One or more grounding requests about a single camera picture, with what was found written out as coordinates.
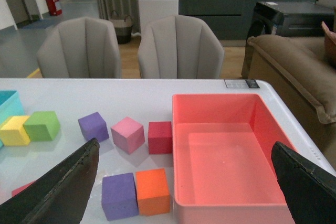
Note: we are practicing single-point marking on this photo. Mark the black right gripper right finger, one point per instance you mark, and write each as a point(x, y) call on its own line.
point(309, 190)

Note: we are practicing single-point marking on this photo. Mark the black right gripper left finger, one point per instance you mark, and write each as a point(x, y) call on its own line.
point(59, 196)

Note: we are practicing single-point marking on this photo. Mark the front red foam cube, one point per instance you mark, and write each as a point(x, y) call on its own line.
point(21, 188)

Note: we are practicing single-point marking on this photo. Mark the near purple foam cube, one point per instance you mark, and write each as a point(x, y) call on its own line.
point(119, 197)

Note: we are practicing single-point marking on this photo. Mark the purple foam cube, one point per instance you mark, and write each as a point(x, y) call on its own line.
point(93, 126)
point(119, 197)

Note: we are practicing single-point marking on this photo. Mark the green foam cube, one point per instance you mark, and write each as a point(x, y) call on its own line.
point(42, 126)

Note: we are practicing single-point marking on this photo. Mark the far purple foam cube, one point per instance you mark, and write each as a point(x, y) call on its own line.
point(93, 126)

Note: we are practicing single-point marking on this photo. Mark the yellow foam cube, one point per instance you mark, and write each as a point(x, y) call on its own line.
point(13, 132)

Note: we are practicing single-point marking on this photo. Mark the pink plastic bin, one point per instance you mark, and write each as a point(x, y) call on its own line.
point(223, 171)

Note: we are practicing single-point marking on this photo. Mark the pink foam cube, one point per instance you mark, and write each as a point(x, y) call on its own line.
point(128, 135)

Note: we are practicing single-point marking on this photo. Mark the right orange foam cube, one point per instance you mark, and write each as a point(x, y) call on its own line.
point(153, 193)

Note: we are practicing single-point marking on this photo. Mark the cyan plastic bin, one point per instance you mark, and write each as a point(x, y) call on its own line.
point(10, 105)

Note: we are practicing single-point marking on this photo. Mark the dark red foam cube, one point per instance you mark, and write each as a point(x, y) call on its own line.
point(160, 137)

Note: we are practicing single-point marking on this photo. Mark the brown sofa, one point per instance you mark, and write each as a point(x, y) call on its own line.
point(298, 69)

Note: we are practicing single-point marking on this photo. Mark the table label sticker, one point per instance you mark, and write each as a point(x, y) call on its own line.
point(241, 83)

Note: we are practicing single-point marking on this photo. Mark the left grey chair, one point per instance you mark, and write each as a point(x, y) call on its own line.
point(83, 47)

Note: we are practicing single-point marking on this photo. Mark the grey chair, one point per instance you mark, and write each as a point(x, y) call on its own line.
point(179, 47)
point(83, 47)

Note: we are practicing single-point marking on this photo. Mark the woven basket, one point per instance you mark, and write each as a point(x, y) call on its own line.
point(123, 27)

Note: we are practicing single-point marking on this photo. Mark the right grey chair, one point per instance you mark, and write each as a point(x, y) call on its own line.
point(179, 47)

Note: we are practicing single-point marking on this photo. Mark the red fire extinguisher box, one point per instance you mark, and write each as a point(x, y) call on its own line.
point(54, 7)

